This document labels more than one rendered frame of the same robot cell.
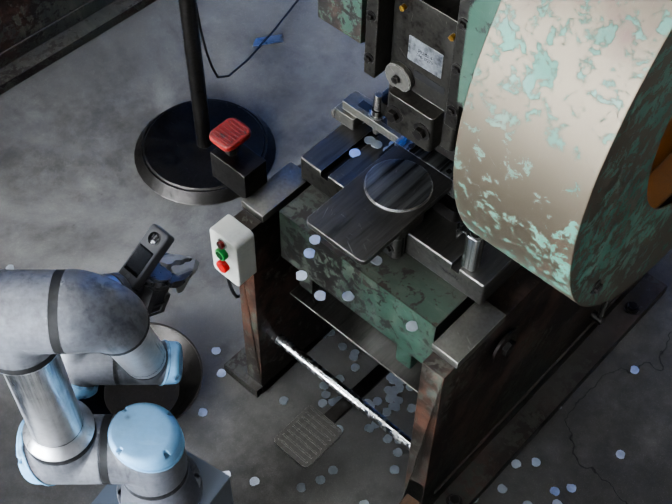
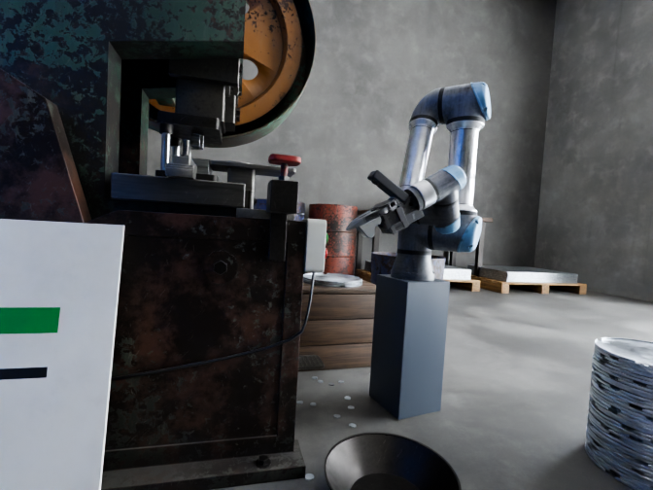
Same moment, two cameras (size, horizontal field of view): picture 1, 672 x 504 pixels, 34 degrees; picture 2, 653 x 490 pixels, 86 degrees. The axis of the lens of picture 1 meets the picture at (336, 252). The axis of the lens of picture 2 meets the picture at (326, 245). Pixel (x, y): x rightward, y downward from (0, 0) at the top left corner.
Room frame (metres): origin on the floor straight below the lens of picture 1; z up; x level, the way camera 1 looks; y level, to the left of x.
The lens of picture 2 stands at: (2.05, 0.74, 0.61)
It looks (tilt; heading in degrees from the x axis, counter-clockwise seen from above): 3 degrees down; 214
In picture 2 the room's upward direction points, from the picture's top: 3 degrees clockwise
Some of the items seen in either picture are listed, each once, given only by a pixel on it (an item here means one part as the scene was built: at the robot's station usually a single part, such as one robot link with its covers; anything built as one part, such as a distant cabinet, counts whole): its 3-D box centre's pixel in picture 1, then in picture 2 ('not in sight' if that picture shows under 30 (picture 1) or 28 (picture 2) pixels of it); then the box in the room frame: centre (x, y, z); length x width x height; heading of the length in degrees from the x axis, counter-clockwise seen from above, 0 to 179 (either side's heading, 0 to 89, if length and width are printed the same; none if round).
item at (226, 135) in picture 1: (231, 145); (284, 173); (1.45, 0.21, 0.72); 0.07 x 0.06 x 0.08; 138
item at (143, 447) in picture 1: (144, 447); (417, 230); (0.86, 0.31, 0.62); 0.13 x 0.12 x 0.14; 92
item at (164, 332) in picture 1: (139, 383); (389, 485); (1.32, 0.45, 0.04); 0.30 x 0.30 x 0.07
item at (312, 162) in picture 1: (438, 184); (191, 197); (1.40, -0.19, 0.68); 0.45 x 0.30 x 0.06; 48
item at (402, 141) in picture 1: (440, 156); (194, 169); (1.40, -0.19, 0.76); 0.15 x 0.09 x 0.05; 48
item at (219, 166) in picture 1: (240, 185); (280, 220); (1.43, 0.19, 0.62); 0.10 x 0.06 x 0.20; 48
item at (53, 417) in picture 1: (43, 387); (461, 168); (0.85, 0.44, 0.82); 0.15 x 0.12 x 0.55; 92
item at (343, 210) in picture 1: (379, 222); (252, 188); (1.27, -0.08, 0.72); 0.25 x 0.14 x 0.14; 138
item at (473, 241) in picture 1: (473, 248); not in sight; (1.19, -0.24, 0.75); 0.03 x 0.03 x 0.10; 48
